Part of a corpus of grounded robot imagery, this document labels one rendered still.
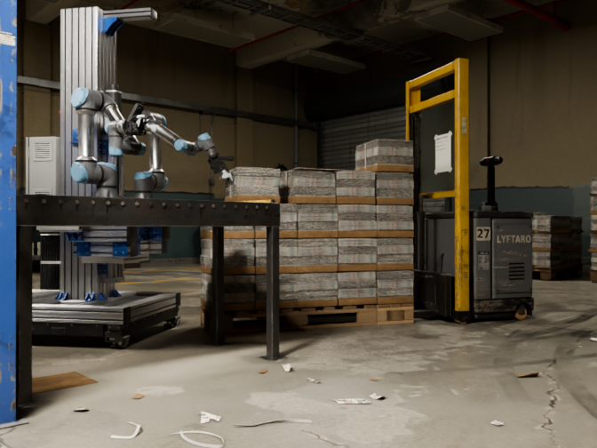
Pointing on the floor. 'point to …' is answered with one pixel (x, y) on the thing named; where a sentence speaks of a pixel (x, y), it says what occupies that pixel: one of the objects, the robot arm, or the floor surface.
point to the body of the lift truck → (489, 259)
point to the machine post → (8, 209)
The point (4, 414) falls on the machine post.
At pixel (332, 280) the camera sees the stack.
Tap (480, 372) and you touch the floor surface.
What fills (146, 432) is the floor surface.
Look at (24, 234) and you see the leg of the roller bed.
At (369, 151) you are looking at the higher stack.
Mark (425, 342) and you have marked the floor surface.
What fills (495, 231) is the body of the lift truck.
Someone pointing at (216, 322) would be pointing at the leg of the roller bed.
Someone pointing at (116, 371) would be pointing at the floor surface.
